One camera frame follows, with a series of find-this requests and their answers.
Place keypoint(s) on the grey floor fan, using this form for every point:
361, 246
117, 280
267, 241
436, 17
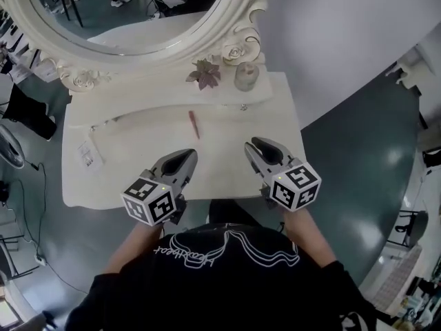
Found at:
10, 147

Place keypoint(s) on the oval white framed mirror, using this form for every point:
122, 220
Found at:
144, 65

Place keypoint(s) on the white paper card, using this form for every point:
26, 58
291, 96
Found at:
89, 155

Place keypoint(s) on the small white drawer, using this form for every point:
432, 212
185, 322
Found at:
243, 107

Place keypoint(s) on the black printed t-shirt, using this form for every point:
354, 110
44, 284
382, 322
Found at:
224, 288

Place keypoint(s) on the white dressing table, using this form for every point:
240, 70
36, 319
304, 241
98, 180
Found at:
224, 178

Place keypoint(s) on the person's left forearm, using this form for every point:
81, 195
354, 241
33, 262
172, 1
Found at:
134, 247

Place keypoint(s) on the black office chair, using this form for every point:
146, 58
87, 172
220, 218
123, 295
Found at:
411, 226

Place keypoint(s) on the red pen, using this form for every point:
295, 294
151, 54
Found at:
194, 124

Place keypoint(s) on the clear glass jar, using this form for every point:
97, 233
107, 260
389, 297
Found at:
246, 76

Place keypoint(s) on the black trousers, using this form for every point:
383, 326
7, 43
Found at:
227, 210

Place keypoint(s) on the purple artificial plant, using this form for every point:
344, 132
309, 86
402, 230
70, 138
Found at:
206, 74

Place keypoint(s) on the white cabinet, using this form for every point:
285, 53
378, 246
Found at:
413, 64

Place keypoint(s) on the white power strip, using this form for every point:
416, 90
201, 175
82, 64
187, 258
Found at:
40, 260

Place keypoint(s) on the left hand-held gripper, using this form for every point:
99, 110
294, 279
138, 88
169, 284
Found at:
151, 202

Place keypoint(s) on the white curved table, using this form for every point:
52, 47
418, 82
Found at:
413, 188

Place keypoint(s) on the black metal frame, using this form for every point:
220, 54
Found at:
13, 257

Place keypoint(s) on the person's right forearm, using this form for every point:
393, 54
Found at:
306, 236

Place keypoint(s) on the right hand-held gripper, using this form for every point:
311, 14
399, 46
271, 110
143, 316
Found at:
293, 188

